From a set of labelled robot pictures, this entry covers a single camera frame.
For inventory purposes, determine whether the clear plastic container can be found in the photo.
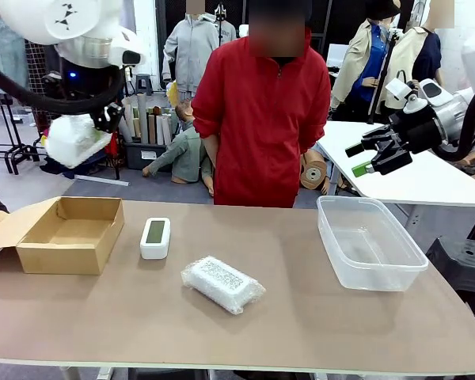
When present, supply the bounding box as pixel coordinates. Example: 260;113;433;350
316;195;429;293

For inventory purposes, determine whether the black plastic stool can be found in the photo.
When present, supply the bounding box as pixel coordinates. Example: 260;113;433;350
425;236;475;317

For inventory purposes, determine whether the black left arm hose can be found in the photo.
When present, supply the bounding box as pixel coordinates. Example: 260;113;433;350
0;55;127;116

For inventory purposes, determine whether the brown cardboard box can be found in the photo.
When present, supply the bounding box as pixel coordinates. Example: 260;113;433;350
0;196;125;276

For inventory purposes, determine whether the light blue fuzzy jacket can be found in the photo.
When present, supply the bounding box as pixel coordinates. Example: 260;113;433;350
0;17;29;92

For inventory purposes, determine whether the dark grey storage bin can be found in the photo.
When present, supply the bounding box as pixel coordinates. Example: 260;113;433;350
124;140;171;171

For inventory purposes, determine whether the grey step stool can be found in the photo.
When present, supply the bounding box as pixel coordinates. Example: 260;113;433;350
135;74;154;96

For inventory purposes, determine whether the brown paper spool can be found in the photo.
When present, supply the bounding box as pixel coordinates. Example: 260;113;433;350
299;149;329;192

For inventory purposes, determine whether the brown paper roll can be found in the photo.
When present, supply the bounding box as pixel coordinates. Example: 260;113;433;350
147;106;163;146

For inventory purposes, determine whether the white paper roll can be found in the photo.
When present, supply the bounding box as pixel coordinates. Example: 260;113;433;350
160;114;173;146

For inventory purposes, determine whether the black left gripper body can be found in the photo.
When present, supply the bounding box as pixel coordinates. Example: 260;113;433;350
59;59;118;100

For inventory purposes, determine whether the child mannequin in green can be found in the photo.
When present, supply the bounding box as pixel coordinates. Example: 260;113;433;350
142;101;215;196

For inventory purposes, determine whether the lumpy bubble-wrapped clock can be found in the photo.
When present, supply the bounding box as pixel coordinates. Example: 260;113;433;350
44;114;114;169

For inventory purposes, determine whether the tall grey paper roll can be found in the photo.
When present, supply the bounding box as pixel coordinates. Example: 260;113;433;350
137;93;150;146

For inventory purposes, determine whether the mannequin in grey hoodie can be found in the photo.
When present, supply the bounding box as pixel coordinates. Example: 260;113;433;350
161;0;222;100

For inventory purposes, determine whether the black tripod stand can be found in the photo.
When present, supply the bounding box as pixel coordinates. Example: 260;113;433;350
367;27;405;126

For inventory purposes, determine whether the bubble-wrapped clock with print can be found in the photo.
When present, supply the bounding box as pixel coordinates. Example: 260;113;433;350
180;256;267;316

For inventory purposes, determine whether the mannequin in cream jacket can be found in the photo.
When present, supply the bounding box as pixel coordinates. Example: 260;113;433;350
382;0;447;120

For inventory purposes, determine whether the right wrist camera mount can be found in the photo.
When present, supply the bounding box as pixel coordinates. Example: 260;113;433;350
385;78;428;116

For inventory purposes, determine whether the cream paper roll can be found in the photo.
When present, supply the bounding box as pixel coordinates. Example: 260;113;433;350
121;97;138;139

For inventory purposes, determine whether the mannequin in beige coat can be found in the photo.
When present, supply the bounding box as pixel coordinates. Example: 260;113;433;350
330;0;393;122

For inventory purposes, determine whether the person's right forearm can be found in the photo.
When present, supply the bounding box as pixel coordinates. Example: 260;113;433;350
203;134;219;169

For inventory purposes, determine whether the white side table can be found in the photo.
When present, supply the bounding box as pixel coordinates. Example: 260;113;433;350
316;120;475;230

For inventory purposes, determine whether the black metal clothes rack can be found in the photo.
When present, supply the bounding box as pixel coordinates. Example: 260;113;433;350
0;66;124;181

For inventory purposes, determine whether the leaning grey paper roll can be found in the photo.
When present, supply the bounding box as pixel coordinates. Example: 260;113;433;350
116;114;134;144

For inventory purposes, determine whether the person in red jacket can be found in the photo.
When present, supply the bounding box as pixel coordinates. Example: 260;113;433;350
190;0;332;209

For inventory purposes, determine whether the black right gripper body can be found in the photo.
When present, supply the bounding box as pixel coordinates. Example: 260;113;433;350
370;110;440;175

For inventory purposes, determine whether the white unwrapped digital clock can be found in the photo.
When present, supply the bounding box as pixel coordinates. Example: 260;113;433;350
139;217;172;260

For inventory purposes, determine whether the checkered hanging garment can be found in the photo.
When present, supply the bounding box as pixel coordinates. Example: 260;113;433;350
25;39;60;120

